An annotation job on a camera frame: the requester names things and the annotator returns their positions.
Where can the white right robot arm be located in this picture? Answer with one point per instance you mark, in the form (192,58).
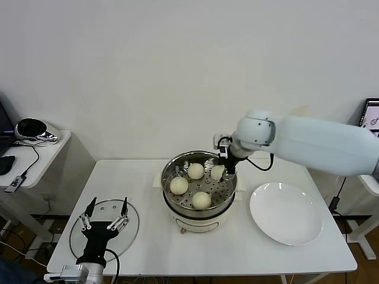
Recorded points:
(319,145)

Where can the small grey USB hub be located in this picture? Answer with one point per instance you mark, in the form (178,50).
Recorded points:
(16,183)

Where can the large white plate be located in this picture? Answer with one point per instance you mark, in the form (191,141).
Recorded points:
(284,213)

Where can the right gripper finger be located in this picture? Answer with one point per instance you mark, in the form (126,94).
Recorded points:
(228,177)

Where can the white steamed baozi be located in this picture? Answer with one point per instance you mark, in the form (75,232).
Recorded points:
(179,185)
(216,173)
(195,171)
(202,200)

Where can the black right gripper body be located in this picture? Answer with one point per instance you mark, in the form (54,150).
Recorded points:
(231,161)

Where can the white electric cooker pot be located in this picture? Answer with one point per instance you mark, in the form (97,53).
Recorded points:
(201,225)

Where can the dark laptop with code screen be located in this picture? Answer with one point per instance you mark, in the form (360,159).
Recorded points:
(4,124)

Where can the white side table with mouse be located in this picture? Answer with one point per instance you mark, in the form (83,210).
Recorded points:
(53,154)

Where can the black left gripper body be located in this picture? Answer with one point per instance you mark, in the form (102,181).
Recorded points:
(97,233)

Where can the stainless steel steamer basket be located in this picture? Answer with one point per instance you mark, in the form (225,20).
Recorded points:
(189,204)

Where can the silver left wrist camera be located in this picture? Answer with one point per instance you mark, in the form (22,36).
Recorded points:
(71,271)

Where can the round glass pot lid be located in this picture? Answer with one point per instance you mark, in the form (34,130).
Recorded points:
(130,225)

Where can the white side table with label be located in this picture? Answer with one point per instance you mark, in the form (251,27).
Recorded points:
(359,233)

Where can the grey laptop showing camera views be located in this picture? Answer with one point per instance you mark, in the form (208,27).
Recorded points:
(371,115)

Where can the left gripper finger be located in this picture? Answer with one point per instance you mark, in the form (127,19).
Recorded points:
(89,211)
(124,209)

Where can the black computer mouse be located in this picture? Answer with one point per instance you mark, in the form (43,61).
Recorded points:
(6,164)

